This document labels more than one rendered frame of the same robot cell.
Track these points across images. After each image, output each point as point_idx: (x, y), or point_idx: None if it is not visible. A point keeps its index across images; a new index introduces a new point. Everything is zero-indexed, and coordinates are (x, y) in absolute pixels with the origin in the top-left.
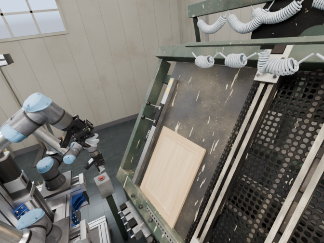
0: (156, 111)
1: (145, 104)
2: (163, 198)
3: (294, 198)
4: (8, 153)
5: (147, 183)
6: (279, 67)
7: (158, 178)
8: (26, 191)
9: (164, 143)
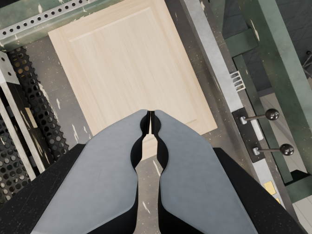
0: (256, 138)
1: (307, 120)
2: (99, 41)
3: None
4: None
5: (149, 16)
6: None
7: (137, 52)
8: None
9: (184, 107)
